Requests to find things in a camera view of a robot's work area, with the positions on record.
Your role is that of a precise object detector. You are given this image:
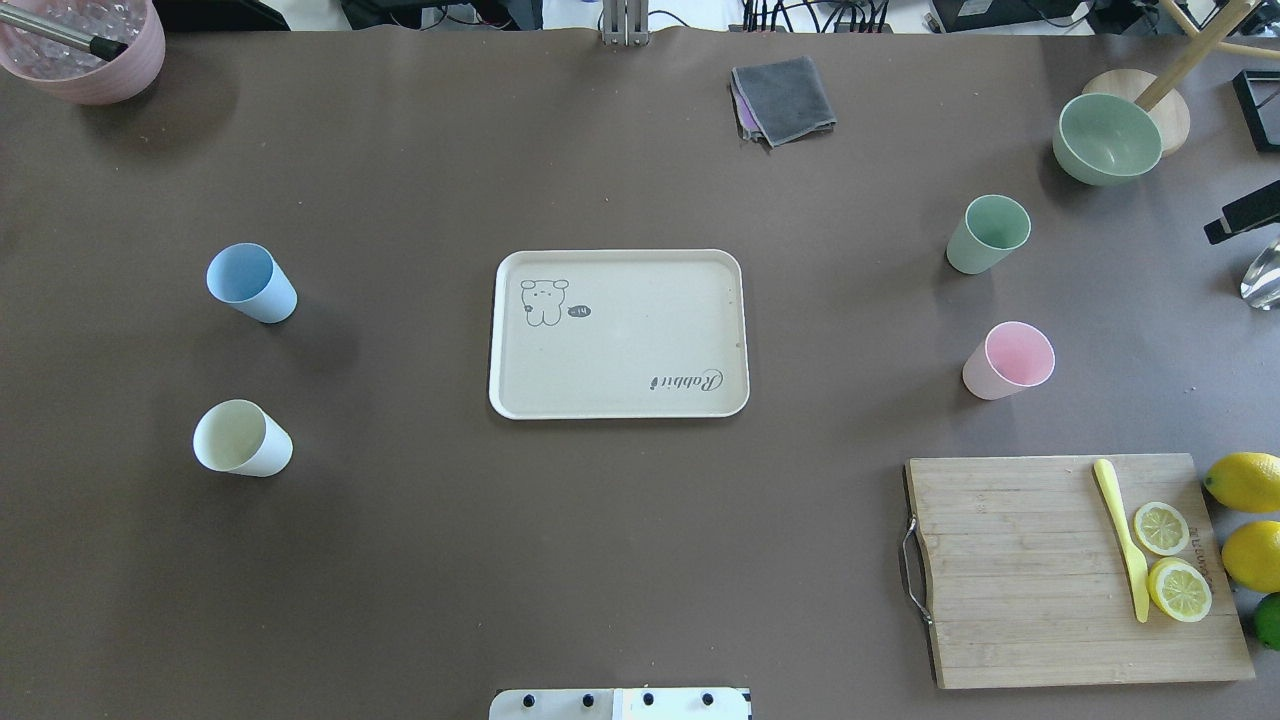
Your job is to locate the black frame object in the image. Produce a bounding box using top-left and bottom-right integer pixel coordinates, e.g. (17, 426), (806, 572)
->
(1231, 70), (1279, 152)

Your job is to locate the green lime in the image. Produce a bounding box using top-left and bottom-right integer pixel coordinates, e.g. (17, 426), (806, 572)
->
(1252, 592), (1280, 652)

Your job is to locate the lower whole lemon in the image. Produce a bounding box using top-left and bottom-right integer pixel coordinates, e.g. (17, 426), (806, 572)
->
(1221, 520), (1279, 594)

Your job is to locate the purple cloth underneath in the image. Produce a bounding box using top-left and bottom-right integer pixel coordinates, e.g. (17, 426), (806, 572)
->
(730, 87), (762, 141)

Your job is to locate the lemon half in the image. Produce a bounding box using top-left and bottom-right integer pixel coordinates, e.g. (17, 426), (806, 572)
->
(1147, 557), (1213, 623)
(1132, 501), (1190, 557)

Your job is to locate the green bowl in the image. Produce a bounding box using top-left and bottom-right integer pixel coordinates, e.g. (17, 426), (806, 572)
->
(1052, 94), (1164, 187)

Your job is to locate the wooden stand with round base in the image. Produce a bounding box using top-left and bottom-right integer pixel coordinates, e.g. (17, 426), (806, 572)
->
(1083, 1), (1279, 158)

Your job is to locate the green cup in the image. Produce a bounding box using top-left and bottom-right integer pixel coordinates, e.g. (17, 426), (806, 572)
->
(945, 193), (1032, 275)

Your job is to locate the upper lemon half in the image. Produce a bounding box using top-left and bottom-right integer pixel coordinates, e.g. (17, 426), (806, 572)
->
(1132, 501), (1190, 557)

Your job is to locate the pink cup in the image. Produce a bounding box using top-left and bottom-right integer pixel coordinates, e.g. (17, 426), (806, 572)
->
(963, 322), (1056, 400)

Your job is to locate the upper whole lemon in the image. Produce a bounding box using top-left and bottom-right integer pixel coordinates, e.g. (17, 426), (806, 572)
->
(1203, 452), (1279, 512)

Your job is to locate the clear glass object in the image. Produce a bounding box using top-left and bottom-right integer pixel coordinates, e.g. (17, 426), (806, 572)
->
(1239, 238), (1280, 310)

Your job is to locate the grey folded cloth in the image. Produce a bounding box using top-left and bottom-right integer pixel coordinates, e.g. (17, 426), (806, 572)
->
(730, 55), (837, 149)

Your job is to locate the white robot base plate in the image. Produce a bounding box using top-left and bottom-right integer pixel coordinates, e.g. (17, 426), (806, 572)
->
(488, 685), (753, 719)

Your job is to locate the metal scoop black handle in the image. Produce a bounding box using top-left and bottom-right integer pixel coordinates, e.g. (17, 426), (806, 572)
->
(1, 3), (129, 61)

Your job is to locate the wooden cutting board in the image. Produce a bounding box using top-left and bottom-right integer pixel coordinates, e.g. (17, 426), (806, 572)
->
(905, 454), (1254, 691)

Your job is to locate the black bar object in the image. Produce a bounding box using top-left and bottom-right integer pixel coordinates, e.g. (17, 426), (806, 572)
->
(1204, 179), (1280, 245)

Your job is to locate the light blue cup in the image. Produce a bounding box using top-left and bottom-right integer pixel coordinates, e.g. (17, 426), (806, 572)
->
(206, 243), (298, 324)

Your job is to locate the metal clamp bracket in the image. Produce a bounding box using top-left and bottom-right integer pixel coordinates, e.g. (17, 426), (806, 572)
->
(602, 0), (650, 47)

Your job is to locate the pink bowl with ice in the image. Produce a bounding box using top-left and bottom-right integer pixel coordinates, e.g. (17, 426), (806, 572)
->
(1, 1), (166, 105)

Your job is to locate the beige rabbit serving tray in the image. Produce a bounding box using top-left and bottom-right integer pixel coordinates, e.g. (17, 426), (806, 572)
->
(488, 249), (750, 420)

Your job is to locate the lower lemon half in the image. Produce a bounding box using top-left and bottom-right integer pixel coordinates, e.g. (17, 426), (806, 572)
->
(1147, 557), (1213, 623)

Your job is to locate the yellow plastic knife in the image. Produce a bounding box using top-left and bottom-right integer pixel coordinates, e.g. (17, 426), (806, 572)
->
(1093, 457), (1151, 623)

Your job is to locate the whole lemon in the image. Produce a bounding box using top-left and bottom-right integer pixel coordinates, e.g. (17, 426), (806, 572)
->
(1203, 452), (1279, 512)
(1221, 520), (1279, 594)

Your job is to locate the cream white cup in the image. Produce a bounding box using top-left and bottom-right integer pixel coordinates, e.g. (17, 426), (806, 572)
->
(192, 398), (293, 477)

